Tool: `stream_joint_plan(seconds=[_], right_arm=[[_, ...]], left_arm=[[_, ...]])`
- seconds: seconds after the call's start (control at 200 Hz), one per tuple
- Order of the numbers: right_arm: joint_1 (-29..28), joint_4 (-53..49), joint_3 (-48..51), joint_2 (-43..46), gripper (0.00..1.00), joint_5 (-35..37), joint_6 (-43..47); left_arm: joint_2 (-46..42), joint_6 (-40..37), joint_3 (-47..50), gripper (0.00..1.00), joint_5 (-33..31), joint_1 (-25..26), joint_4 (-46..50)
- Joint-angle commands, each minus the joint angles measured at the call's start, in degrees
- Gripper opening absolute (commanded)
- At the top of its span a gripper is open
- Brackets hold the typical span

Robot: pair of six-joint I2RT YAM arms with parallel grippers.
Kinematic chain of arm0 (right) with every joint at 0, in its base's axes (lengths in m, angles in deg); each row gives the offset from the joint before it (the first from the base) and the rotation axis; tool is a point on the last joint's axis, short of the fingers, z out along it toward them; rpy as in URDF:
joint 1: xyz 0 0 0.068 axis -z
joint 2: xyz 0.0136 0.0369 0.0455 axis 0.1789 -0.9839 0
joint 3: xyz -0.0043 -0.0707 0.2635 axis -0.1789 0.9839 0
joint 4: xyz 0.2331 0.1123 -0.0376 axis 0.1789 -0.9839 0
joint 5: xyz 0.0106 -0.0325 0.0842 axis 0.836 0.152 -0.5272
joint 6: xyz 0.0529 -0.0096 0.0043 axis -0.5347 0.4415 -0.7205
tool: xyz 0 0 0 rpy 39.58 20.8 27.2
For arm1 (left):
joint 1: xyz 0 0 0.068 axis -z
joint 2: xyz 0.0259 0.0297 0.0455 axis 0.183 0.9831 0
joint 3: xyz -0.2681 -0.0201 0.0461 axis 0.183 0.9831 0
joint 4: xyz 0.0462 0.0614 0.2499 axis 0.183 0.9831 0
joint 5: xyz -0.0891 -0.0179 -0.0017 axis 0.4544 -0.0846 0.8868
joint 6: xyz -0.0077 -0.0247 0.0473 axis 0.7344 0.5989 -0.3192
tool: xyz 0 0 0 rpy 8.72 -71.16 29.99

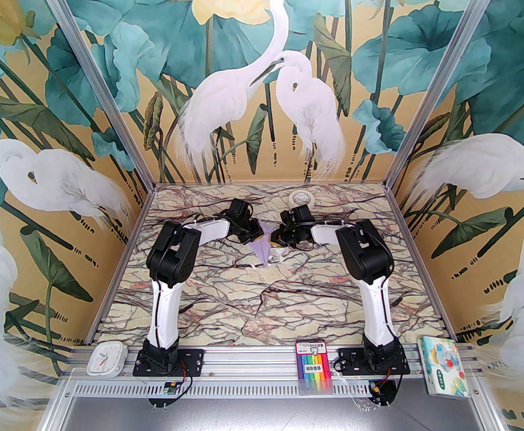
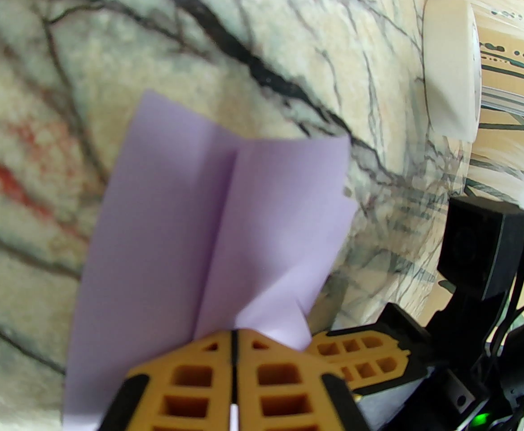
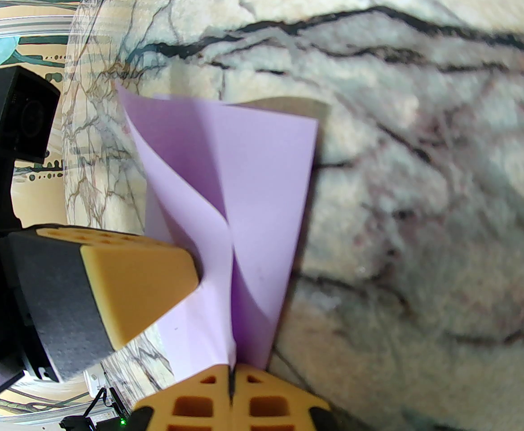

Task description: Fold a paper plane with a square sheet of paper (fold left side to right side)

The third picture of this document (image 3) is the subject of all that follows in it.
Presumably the aluminium corner post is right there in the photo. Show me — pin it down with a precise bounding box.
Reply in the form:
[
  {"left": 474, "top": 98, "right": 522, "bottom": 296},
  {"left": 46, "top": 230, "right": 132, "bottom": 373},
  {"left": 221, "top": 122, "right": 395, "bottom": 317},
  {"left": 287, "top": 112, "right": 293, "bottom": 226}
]
[{"left": 0, "top": 16, "right": 87, "bottom": 41}]

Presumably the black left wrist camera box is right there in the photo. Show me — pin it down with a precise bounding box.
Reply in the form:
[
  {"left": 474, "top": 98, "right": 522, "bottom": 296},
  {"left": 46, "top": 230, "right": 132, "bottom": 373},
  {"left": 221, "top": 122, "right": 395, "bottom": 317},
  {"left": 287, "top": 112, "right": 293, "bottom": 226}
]
[{"left": 0, "top": 66, "right": 61, "bottom": 166}]

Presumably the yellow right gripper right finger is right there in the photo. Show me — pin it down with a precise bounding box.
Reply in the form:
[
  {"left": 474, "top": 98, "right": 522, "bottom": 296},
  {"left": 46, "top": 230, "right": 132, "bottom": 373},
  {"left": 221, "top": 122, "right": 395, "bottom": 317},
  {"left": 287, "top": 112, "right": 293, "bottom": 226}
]
[{"left": 235, "top": 364, "right": 334, "bottom": 431}]

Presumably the purple paper sheet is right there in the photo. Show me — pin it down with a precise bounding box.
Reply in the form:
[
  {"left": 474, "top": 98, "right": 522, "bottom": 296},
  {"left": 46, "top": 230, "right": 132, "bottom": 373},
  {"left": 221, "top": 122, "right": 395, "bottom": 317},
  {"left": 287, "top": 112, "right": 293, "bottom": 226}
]
[{"left": 116, "top": 84, "right": 321, "bottom": 376}]

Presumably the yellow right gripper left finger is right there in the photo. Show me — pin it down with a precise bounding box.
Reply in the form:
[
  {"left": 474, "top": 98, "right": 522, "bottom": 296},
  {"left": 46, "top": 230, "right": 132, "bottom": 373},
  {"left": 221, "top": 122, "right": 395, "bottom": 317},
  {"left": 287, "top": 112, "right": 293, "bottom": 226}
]
[{"left": 132, "top": 364, "right": 233, "bottom": 431}]

